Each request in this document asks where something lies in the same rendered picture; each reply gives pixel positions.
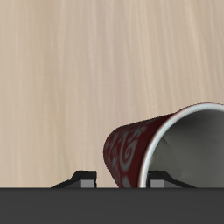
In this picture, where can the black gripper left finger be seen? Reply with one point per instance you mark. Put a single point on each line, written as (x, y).
(84, 178)

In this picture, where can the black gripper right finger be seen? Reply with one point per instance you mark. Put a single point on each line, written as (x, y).
(159, 178)

